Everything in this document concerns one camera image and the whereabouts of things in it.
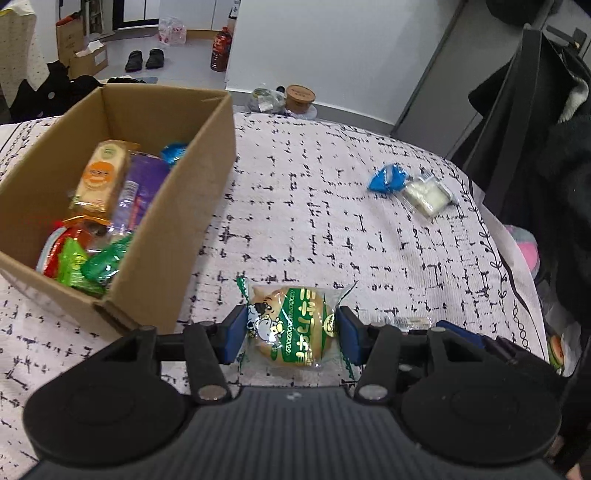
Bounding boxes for clear black label snack packet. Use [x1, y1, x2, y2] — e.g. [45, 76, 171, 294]
[369, 315, 435, 332]

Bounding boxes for white dotted cloth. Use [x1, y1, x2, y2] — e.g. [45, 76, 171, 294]
[0, 0, 49, 93]

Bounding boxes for tall brown cardboard box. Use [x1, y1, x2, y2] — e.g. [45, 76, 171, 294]
[55, 21, 88, 65]

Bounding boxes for clear white snack packet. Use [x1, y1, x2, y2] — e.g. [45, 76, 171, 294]
[402, 173, 455, 217]

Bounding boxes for small open cardboard box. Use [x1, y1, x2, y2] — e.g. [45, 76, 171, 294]
[68, 41, 109, 80]

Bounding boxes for blue foil snack packet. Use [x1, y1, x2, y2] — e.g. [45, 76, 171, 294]
[367, 162, 411, 195]

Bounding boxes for small blue snack packet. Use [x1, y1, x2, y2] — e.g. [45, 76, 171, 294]
[159, 142, 190, 166]

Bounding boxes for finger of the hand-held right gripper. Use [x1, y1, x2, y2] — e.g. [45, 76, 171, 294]
[436, 319, 497, 352]

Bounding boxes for pink plush toy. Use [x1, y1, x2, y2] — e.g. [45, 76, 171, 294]
[503, 224, 541, 278]

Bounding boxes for printed plastic bag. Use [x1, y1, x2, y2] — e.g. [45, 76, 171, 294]
[542, 295, 583, 377]

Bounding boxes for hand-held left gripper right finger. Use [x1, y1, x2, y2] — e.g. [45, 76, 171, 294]
[335, 307, 483, 401]

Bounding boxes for pack of water bottles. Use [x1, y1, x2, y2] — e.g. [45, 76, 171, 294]
[158, 17, 188, 46]

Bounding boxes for green bun packet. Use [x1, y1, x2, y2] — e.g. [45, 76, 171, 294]
[235, 276, 358, 381]

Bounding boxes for red snack packet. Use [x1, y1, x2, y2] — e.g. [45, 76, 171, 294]
[36, 222, 93, 278]

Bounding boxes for dark green snack packet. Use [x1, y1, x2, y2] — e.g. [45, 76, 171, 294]
[79, 233, 134, 287]

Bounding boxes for dark oil bottle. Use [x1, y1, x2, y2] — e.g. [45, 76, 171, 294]
[210, 26, 234, 72]

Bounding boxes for brown paper cup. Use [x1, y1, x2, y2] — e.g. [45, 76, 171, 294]
[284, 84, 317, 116]

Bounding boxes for purple label snack packet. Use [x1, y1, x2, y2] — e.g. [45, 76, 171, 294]
[111, 154, 171, 232]

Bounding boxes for clear plastic bag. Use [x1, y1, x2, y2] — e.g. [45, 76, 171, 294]
[245, 85, 287, 114]

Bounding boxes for light green snack packet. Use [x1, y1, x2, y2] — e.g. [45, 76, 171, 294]
[55, 237, 107, 296]

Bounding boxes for black clothing pile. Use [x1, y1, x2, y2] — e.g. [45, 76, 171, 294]
[9, 60, 105, 123]

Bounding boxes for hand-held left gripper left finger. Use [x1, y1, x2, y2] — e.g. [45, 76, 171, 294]
[99, 305, 250, 403]

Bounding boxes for orange cracker packet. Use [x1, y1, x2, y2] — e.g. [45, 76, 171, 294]
[68, 140, 139, 217]

